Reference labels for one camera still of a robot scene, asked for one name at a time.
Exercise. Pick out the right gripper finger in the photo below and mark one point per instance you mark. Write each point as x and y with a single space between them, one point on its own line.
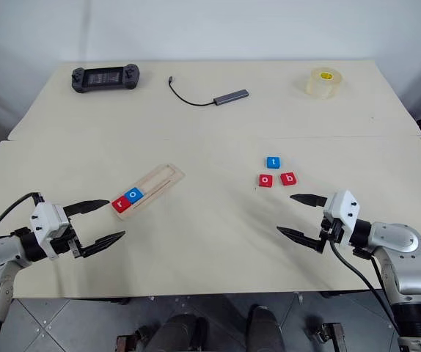
309 199
298 236

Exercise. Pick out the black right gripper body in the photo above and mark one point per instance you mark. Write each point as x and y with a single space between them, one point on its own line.
333 230

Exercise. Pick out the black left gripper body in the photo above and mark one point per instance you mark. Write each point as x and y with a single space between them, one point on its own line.
61 246

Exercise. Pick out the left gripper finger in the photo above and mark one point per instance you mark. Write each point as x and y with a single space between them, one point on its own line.
86 206
102 243

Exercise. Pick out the red letter tile b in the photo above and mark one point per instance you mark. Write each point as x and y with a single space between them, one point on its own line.
289 179

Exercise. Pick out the red letter tile o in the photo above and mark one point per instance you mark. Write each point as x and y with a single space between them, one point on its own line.
265 180

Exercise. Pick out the blue letter tile t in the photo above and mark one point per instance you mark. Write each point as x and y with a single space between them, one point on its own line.
273 162

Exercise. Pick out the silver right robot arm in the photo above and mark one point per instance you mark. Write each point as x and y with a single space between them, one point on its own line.
405 256

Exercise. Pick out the red letter tile r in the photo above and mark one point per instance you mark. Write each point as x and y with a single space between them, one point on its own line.
121 205

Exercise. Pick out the blue letter tile o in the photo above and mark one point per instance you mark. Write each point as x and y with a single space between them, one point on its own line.
134 195

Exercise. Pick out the wooden letter tray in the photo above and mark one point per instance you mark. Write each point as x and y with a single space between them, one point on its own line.
159 183

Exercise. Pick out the dark rounded shape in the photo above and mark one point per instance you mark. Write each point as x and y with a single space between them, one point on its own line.
265 330
177 333

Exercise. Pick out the clear tape roll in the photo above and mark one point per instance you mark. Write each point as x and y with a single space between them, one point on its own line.
324 84

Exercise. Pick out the black handheld game console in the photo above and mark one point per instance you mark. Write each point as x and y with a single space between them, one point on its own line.
104 77

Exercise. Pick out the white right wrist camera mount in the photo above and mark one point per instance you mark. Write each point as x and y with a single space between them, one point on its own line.
342 209

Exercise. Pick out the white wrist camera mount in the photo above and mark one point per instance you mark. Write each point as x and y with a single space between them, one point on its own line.
47 220
342 209

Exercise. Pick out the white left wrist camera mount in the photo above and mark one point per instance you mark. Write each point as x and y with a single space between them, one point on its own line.
47 220

